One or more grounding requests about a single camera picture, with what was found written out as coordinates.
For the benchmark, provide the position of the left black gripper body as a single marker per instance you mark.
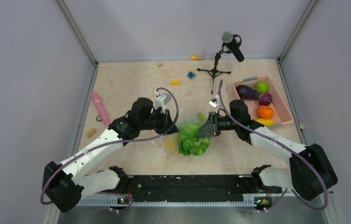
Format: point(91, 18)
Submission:
point(158, 122)

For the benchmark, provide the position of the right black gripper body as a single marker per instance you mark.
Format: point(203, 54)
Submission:
point(218, 123)

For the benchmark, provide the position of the clear zip top bag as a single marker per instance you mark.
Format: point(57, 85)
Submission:
point(161, 140)

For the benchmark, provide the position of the green lettuce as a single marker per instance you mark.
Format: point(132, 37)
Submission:
point(188, 143)

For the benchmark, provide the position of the dark purple eggplant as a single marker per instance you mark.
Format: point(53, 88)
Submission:
point(247, 93)

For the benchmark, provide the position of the yellow lemon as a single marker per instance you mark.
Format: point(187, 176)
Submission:
point(171, 143)

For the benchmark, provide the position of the orange tangerine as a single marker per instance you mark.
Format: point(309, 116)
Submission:
point(264, 112)

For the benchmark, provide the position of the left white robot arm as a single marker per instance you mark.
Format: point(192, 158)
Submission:
point(67, 182)

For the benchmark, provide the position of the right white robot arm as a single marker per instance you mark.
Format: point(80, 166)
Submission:
point(309, 172)

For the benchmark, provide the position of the green block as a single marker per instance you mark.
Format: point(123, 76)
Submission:
point(201, 117)

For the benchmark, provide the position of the yellow banana piece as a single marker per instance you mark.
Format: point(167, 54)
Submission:
point(266, 122)

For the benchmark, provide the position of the yellow rectangular block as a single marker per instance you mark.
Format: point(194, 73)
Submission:
point(174, 82)

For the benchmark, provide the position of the pink cylindrical tool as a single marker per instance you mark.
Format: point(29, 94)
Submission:
point(103, 116)

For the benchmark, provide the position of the purple onion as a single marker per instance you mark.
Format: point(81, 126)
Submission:
point(265, 99)

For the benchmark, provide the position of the teal square block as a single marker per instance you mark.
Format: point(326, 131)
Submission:
point(191, 75)

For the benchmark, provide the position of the small wooden block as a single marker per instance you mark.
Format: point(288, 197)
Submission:
point(159, 64)

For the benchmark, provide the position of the wooden block at left edge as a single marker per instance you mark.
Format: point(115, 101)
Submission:
point(91, 133)

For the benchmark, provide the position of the green lime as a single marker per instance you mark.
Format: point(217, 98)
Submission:
point(261, 87)

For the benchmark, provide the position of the pink plastic basket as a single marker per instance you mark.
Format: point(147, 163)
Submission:
point(282, 114)

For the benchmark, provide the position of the yellow and wood block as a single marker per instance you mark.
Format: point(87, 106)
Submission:
point(196, 58)

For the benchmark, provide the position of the black microphone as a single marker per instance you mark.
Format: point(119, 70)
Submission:
point(231, 45)

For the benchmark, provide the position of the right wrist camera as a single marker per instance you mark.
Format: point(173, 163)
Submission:
point(215, 103)

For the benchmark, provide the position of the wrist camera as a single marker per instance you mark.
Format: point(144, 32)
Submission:
point(215, 103)
point(160, 101)

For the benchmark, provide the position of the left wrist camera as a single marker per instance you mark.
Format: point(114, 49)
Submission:
point(160, 101)

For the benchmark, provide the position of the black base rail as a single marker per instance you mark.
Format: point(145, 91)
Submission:
point(189, 189)

